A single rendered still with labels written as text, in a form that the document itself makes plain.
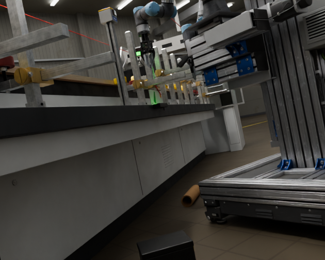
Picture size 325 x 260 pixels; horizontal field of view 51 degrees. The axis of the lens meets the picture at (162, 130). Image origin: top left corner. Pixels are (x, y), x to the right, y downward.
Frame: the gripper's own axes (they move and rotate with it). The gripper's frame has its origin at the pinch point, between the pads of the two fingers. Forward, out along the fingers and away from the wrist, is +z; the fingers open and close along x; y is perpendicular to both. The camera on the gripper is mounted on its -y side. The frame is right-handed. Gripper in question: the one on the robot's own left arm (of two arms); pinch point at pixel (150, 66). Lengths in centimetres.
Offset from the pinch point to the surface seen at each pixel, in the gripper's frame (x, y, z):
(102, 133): -29, 57, 35
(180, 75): 16.3, 8.1, 9.9
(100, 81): -30.3, 9.8, 4.7
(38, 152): -44, 99, 37
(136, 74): -9.3, 3.4, 3.8
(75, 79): -40, 36, 5
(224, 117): 98, -256, 44
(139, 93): -9.7, 3.2, 15.1
